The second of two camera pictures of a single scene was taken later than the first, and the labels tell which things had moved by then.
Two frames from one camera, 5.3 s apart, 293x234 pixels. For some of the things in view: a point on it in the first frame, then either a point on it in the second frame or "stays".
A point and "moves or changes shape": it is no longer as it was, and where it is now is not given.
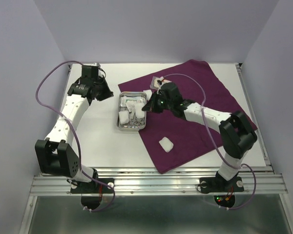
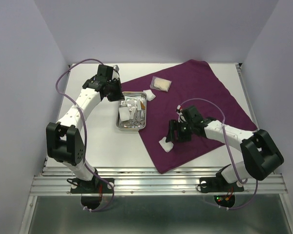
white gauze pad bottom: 166,144 stays
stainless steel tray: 130,115 stays
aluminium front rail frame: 258,180 stays
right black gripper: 151,105 → 174,125
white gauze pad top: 148,93 stays
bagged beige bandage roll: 156,82 stays
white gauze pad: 124,117 moves or changes shape
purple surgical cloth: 172,140 stays
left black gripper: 107,93 → 119,96
